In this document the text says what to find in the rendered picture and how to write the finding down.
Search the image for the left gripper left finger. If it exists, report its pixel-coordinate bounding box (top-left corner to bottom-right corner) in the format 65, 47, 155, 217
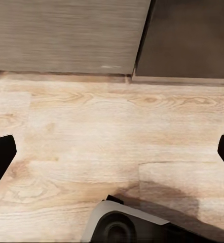
0, 135, 17, 180

